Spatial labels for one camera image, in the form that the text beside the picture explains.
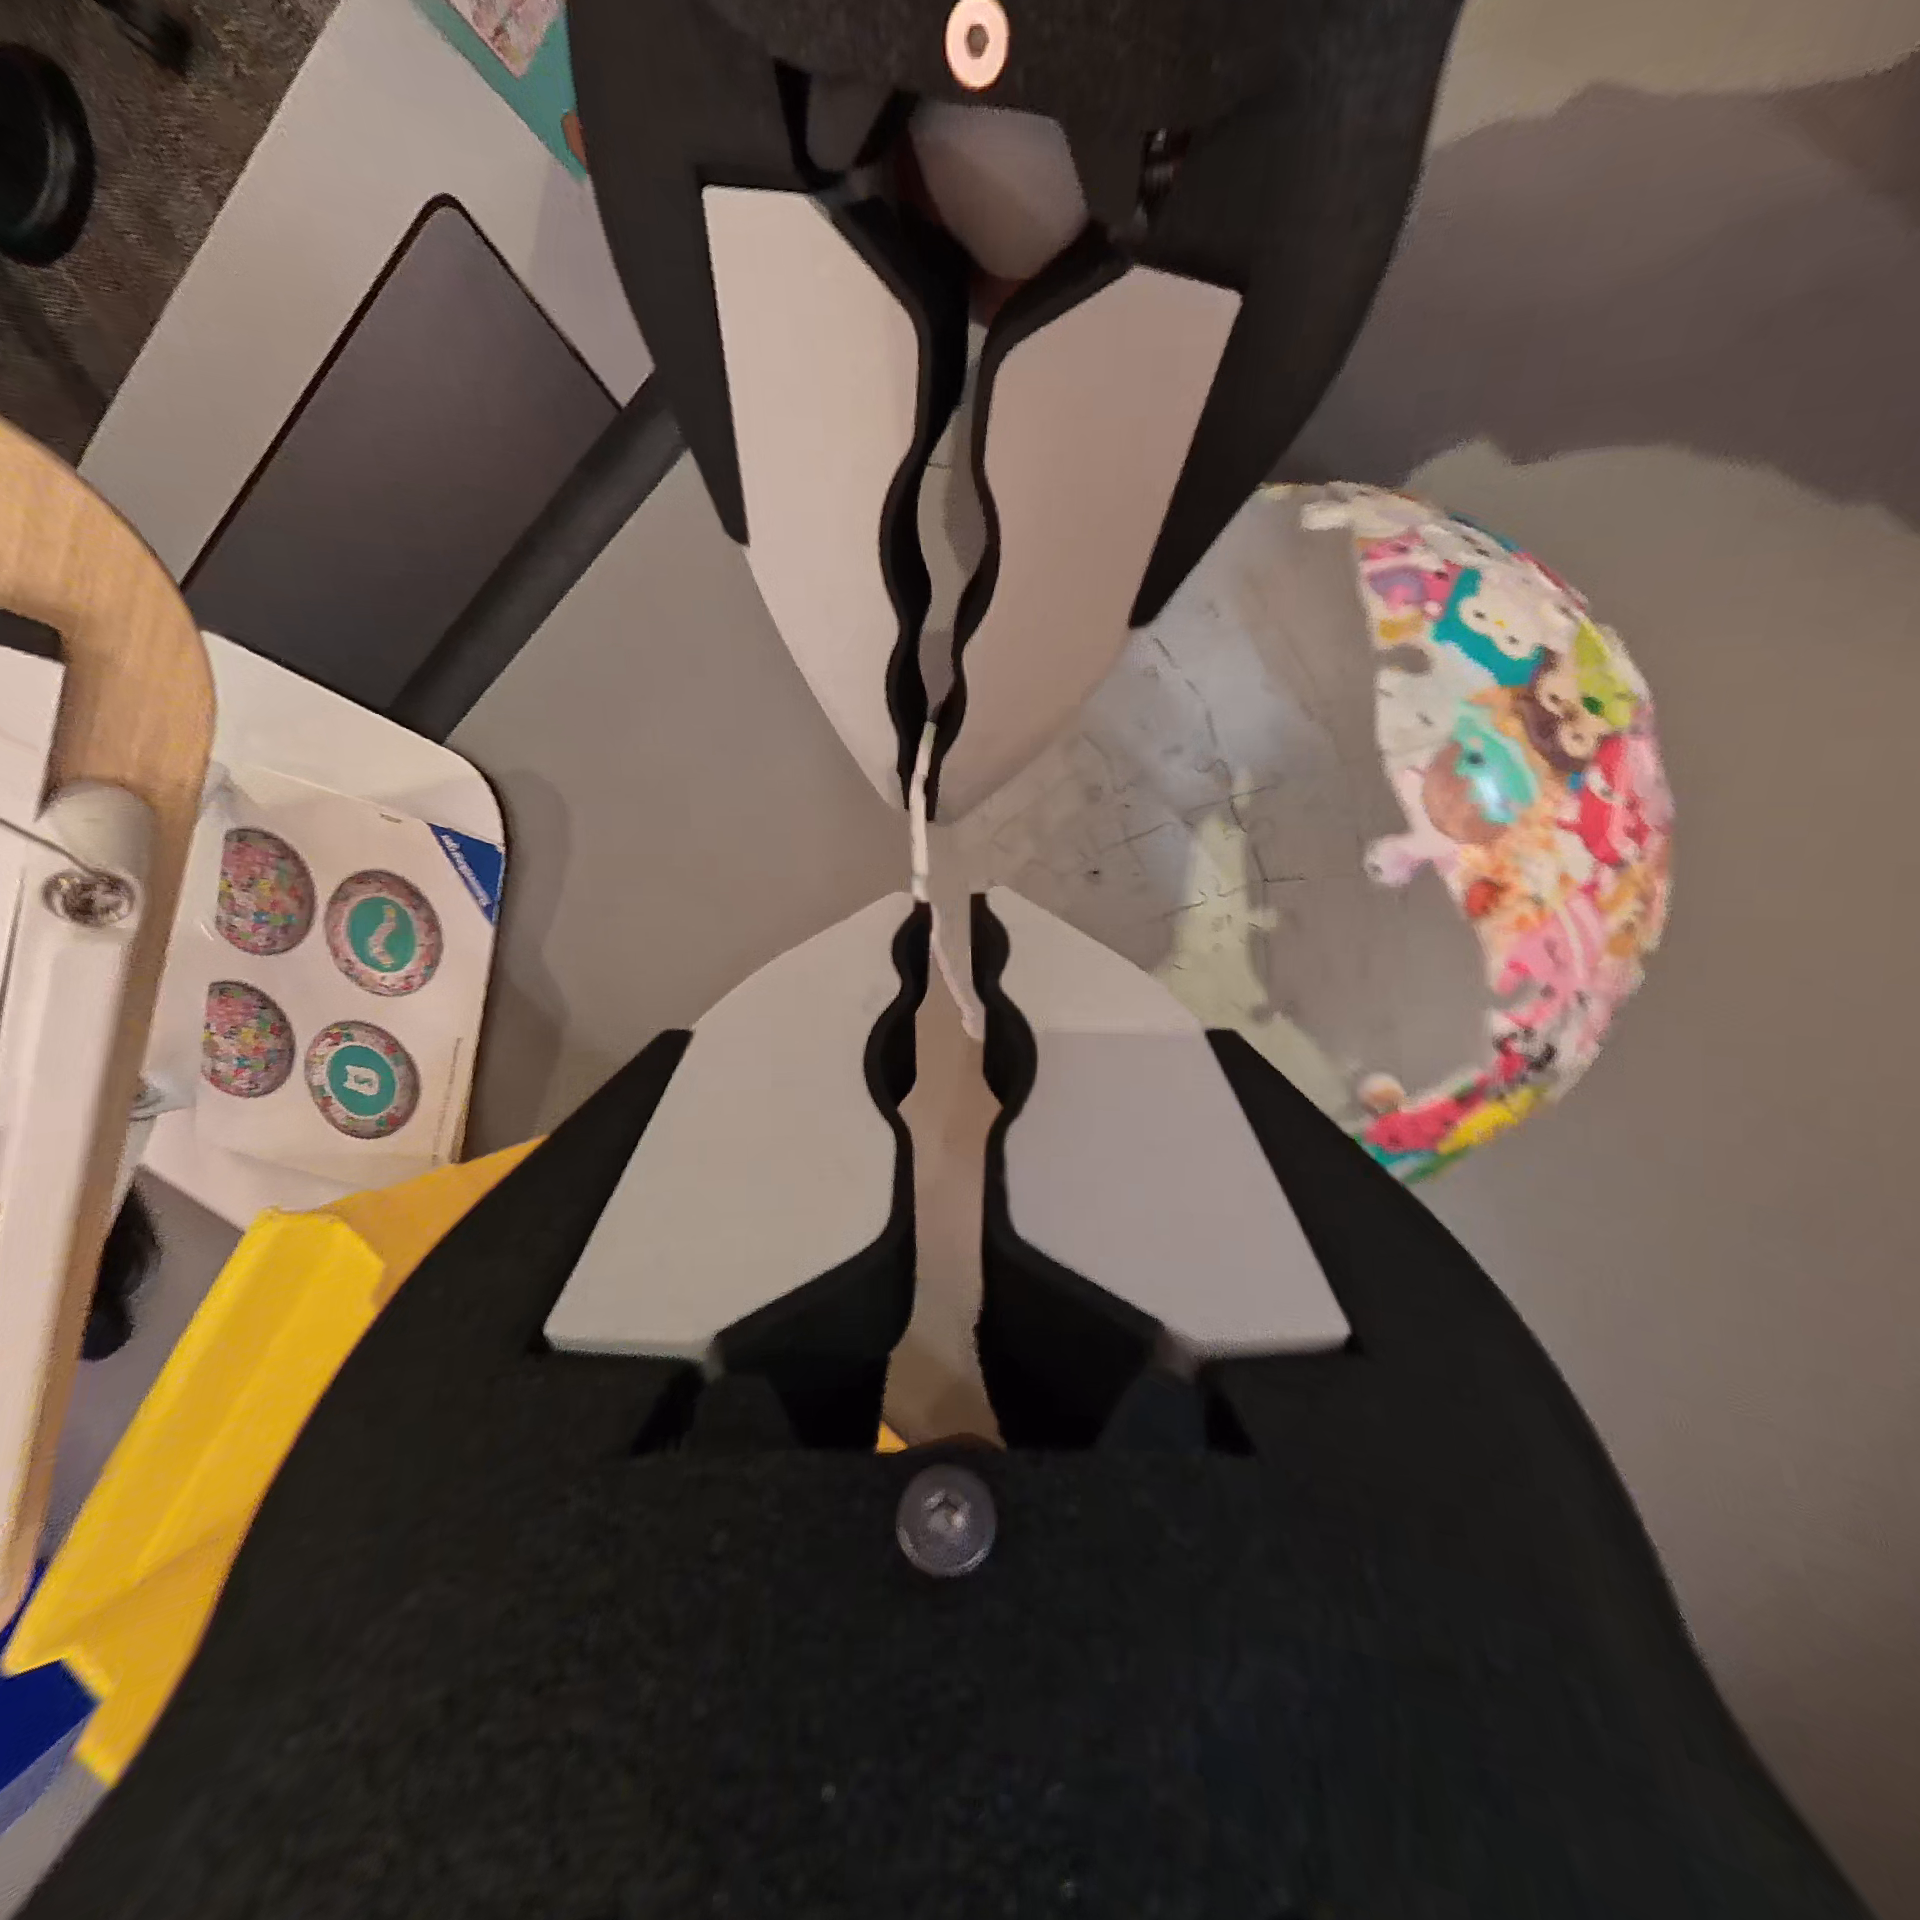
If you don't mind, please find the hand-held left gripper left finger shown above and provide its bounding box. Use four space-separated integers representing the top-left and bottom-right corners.
546 891 956 1442

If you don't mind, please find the yellow plastic bin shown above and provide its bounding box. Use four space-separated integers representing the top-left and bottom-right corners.
0 1140 541 1801

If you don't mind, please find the puzzle box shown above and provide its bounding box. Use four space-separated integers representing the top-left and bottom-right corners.
421 0 600 170

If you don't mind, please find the sheet with round pictures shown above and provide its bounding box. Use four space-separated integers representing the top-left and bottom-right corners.
135 631 511 1232

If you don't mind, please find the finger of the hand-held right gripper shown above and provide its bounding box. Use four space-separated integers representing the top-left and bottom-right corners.
938 265 1248 828
699 187 968 819

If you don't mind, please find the colourful puzzle ball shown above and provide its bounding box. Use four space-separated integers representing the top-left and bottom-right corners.
975 480 1683 1177

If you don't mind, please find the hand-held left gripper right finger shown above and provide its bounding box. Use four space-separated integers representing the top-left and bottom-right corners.
956 891 1354 1435

